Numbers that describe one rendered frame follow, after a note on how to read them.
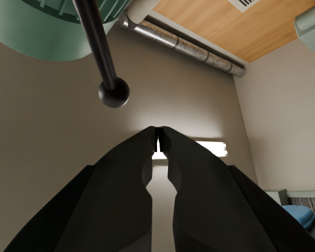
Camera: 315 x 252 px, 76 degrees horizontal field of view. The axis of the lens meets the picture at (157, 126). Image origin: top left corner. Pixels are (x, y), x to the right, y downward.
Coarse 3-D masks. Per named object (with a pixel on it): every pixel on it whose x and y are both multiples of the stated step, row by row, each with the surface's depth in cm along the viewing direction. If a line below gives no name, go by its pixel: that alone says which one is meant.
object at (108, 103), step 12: (72, 0) 12; (84, 0) 12; (84, 12) 12; (96, 12) 13; (84, 24) 13; (96, 24) 13; (96, 36) 14; (96, 48) 15; (108, 48) 16; (96, 60) 17; (108, 60) 17; (108, 72) 18; (108, 84) 20; (120, 84) 21; (108, 96) 21; (120, 96) 21
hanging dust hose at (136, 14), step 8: (136, 0) 172; (144, 0) 167; (152, 0) 166; (160, 0) 169; (128, 8) 184; (136, 8) 175; (144, 8) 173; (152, 8) 176; (128, 16) 183; (136, 16) 180; (144, 16) 182
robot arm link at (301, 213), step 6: (288, 210) 35; (294, 210) 34; (300, 210) 33; (306, 210) 32; (294, 216) 31; (300, 216) 31; (306, 216) 31; (312, 216) 31; (300, 222) 30; (306, 222) 30; (312, 222) 30; (306, 228) 30; (312, 228) 30; (312, 234) 29
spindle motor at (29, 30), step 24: (0, 0) 18; (24, 0) 18; (48, 0) 18; (96, 0) 20; (120, 0) 22; (0, 24) 21; (24, 24) 20; (48, 24) 20; (72, 24) 21; (24, 48) 24; (48, 48) 24; (72, 48) 25
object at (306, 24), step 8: (312, 8) 166; (296, 16) 176; (304, 16) 170; (312, 16) 166; (296, 24) 186; (304, 24) 172; (312, 24) 171; (296, 32) 186; (304, 32) 181; (312, 32) 179; (304, 40) 190; (312, 40) 192; (312, 48) 206
